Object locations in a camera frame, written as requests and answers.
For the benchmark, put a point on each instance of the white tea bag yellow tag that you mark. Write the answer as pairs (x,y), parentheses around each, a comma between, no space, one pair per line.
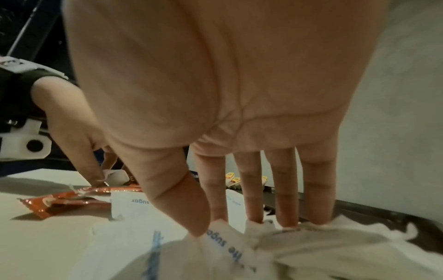
(116,176)

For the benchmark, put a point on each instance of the person's right hand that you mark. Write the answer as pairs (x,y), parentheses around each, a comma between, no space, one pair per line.
(225,82)

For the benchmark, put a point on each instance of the brown plastic tray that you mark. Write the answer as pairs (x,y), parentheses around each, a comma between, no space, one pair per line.
(380,216)

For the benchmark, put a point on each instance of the pile of white sugar packets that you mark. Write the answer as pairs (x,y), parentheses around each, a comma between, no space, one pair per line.
(311,246)

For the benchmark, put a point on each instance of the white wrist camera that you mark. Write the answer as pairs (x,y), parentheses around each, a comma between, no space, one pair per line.
(20,142)

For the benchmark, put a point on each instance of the black wristband white markers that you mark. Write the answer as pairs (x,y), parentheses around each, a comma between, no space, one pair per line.
(27,79)

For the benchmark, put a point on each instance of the person's left hand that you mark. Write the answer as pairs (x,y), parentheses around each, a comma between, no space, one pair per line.
(69,117)

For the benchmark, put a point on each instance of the red Nescafe coffee sachets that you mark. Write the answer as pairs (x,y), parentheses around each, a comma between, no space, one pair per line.
(52,205)

